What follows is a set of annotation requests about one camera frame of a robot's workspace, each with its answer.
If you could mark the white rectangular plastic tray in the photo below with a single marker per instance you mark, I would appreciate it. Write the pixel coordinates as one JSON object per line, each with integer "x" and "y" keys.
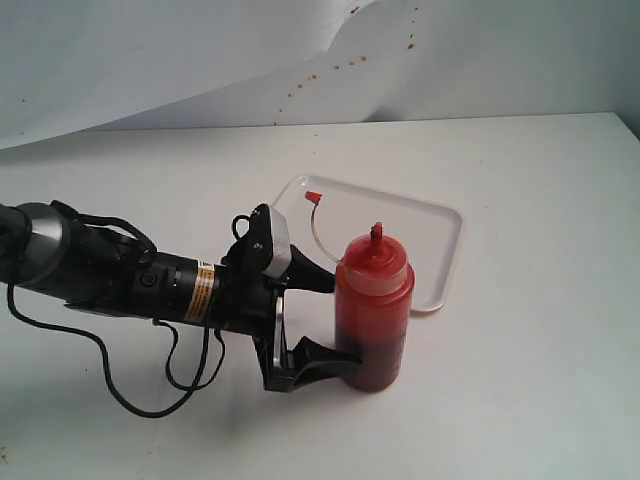
{"x": 324, "y": 215}

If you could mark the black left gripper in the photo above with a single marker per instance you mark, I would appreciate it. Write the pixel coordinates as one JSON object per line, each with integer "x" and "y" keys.
{"x": 252, "y": 304}

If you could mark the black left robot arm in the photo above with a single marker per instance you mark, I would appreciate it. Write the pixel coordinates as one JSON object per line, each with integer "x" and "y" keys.
{"x": 105, "y": 266}

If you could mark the red ketchup squeeze bottle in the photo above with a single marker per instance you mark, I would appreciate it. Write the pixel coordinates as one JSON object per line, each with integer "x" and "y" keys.
{"x": 373, "y": 296}

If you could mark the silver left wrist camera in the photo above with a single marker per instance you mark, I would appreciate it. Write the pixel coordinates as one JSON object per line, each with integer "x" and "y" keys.
{"x": 281, "y": 247}

